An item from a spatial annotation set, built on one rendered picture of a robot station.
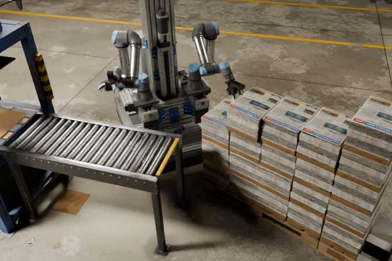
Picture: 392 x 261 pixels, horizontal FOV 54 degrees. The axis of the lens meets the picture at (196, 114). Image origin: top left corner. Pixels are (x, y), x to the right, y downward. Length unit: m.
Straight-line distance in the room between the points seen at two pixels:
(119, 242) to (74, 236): 0.40
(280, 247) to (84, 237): 1.64
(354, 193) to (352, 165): 0.23
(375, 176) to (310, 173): 0.47
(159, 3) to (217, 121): 1.11
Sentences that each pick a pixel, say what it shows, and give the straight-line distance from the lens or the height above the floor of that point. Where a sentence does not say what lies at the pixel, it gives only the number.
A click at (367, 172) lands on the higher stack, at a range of 2.72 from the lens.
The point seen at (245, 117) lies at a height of 1.02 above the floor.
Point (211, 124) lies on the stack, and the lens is 3.22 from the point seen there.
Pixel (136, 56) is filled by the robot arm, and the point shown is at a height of 1.30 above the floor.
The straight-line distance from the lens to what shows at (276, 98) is 3.10.
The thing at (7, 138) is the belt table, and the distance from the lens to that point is 3.49.
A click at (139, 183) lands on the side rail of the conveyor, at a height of 0.75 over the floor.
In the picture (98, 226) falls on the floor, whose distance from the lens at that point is 3.61.
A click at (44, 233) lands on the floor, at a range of 3.72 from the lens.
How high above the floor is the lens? 2.71
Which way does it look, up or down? 35 degrees down
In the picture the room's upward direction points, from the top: 2 degrees counter-clockwise
